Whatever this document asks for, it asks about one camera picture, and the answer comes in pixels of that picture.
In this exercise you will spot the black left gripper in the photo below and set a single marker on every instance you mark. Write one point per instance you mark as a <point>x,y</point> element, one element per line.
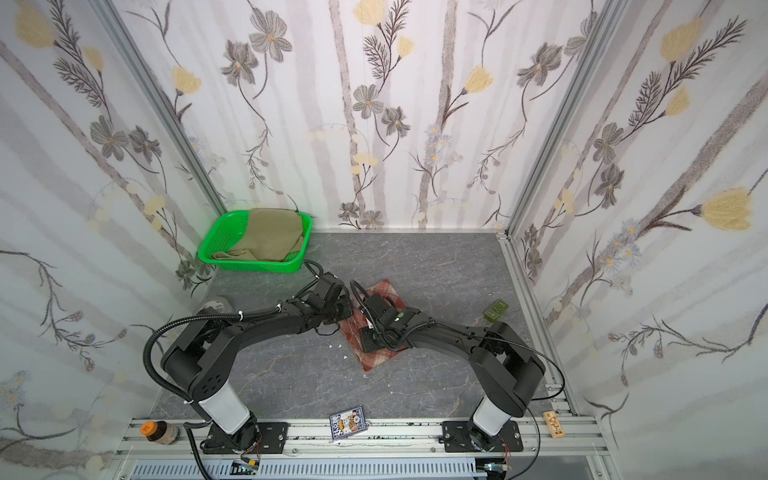
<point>339,301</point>

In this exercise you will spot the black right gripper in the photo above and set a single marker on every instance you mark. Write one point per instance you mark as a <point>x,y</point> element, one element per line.
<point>369,337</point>

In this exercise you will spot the red plaid skirt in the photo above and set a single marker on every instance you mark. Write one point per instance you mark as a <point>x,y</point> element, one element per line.
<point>352,326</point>

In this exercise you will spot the olive khaki skirt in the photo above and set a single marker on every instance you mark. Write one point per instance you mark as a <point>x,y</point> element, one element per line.
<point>270,236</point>

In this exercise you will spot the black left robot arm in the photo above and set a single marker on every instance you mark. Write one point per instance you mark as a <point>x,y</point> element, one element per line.
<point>193,357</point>

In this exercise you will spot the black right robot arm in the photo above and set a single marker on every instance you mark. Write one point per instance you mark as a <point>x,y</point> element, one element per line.
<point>375,302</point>

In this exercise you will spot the blue patterned card box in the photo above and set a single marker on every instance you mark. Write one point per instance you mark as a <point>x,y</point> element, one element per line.
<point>347,423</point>

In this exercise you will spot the small green box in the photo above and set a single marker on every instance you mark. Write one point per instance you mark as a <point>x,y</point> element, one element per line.
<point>496,311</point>

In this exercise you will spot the clear tape roll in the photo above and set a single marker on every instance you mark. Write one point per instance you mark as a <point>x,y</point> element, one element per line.
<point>215,305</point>

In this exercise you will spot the green plastic basket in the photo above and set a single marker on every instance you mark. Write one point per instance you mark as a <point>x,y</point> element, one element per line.
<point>231,227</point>

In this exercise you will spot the small wooden block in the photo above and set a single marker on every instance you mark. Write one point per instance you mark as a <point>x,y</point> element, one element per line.
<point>553,424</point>

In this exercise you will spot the white slotted cable duct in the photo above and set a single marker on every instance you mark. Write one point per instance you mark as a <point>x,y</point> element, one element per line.
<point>381,468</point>

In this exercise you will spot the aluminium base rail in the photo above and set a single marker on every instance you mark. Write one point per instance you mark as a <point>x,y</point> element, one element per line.
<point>311,438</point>

